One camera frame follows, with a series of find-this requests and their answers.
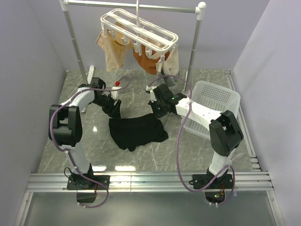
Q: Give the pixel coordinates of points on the black underwear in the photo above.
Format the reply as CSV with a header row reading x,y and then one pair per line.
x,y
131,133

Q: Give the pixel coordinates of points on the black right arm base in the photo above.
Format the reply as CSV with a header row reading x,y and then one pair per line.
x,y
216,194

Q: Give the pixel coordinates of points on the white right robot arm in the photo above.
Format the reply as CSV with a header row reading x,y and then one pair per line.
x,y
225,133

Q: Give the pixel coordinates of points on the aluminium right side rail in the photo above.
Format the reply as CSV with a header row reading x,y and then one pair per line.
x,y
253,157

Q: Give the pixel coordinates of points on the orange hanging underwear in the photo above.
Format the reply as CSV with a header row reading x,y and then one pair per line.
x,y
148,64

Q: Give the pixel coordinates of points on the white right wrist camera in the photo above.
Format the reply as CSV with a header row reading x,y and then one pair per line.
x,y
150,90

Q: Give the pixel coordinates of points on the aluminium rail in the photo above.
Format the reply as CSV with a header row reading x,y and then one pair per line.
x,y
145,182
253,157

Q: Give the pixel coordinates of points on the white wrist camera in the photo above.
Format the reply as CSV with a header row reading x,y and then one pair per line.
x,y
150,90
116,90

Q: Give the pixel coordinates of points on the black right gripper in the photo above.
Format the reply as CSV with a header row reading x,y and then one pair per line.
x,y
157,115

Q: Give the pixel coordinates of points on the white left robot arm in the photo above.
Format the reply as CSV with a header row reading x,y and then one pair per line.
x,y
65,126

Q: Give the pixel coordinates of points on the aluminium front rail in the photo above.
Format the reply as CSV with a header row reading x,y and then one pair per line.
x,y
145,182

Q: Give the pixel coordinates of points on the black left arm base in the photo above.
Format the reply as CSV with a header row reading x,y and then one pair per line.
x,y
86,189

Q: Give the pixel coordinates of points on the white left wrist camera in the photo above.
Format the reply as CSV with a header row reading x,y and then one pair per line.
x,y
116,90

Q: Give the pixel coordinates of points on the cream grey hanging underwear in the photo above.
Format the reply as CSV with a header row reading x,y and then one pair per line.
x,y
169,67

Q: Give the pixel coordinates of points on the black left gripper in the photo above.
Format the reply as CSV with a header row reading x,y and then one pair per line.
x,y
112,111

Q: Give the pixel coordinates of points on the beige hanging underwear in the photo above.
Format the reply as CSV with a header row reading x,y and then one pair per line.
x,y
115,49

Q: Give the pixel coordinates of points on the white plastic clip hanger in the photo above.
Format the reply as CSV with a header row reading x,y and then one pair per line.
x,y
154,48

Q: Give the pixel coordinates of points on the white metal clothes rack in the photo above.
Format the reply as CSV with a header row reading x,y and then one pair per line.
x,y
77,47

